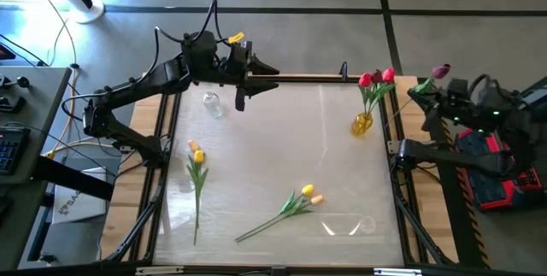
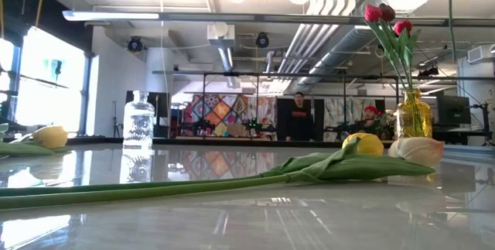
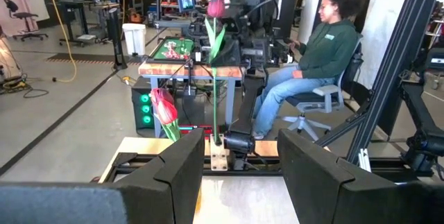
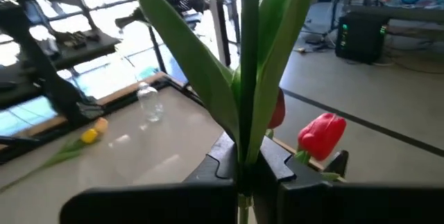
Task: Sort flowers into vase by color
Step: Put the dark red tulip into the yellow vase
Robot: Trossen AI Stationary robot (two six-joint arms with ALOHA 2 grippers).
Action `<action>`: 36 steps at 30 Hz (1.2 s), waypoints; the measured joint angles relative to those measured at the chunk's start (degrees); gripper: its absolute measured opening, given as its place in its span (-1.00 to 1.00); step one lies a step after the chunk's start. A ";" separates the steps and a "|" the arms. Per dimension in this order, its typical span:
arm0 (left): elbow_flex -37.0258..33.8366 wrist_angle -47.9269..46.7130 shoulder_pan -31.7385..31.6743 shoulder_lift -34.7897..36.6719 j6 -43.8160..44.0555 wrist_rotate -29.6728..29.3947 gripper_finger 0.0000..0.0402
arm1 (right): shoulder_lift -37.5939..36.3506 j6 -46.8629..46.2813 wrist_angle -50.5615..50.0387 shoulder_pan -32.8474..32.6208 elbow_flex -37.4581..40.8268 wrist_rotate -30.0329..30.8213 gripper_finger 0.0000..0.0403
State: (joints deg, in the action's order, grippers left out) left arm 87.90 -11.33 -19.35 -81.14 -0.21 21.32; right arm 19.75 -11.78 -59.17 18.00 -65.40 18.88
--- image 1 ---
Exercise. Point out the black table frame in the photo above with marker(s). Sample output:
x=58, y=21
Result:
x=307, y=78

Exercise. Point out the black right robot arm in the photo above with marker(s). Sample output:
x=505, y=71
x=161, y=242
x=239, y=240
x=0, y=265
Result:
x=448, y=158

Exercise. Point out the clear glass vase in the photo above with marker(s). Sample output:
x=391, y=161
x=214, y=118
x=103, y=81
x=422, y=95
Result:
x=212, y=103

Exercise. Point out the grey desk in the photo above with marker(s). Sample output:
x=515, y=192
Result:
x=38, y=105

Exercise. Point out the black joystick knob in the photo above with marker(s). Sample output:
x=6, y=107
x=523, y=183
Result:
x=21, y=81

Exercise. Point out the black diagonal beam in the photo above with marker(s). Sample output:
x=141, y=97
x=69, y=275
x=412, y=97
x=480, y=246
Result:
x=72, y=177

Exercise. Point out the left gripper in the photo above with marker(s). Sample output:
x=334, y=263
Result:
x=235, y=66

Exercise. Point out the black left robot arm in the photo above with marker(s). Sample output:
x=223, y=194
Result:
x=141, y=82

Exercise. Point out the silver metal bracket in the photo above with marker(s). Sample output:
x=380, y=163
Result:
x=397, y=272
x=158, y=271

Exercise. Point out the dark red tulip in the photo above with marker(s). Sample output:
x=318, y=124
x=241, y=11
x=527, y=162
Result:
x=377, y=75
x=440, y=71

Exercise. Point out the red black power unit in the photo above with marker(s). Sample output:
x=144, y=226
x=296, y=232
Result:
x=491, y=190

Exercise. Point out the black backlit keyboard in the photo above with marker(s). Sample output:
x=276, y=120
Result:
x=13, y=148

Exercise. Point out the glossy white table sheet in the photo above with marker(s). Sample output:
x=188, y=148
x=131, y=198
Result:
x=278, y=160

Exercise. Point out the black stand with hazard tape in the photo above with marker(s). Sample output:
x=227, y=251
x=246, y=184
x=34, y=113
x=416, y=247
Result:
x=453, y=224

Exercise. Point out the yellow glass vase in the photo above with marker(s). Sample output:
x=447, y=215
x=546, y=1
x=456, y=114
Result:
x=362, y=124

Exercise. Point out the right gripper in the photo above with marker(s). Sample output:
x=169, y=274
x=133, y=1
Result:
x=457, y=101

